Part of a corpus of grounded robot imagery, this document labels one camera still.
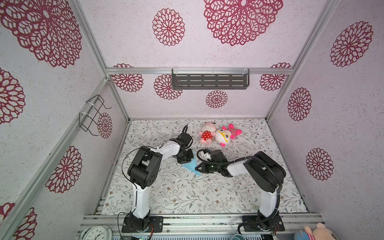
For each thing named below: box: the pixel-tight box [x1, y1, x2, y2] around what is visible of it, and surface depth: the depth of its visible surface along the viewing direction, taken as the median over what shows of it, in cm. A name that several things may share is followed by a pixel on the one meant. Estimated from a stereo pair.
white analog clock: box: [79, 225, 114, 240], surface depth 70 cm
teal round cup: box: [231, 234, 247, 240], surface depth 67 cm
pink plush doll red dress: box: [198, 122, 217, 145], surface depth 105 cm
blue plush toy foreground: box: [294, 231, 310, 240], surface depth 67 cm
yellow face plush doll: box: [215, 123, 243, 147], surface depth 105 cm
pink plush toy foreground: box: [294, 231, 316, 240], surface depth 67 cm
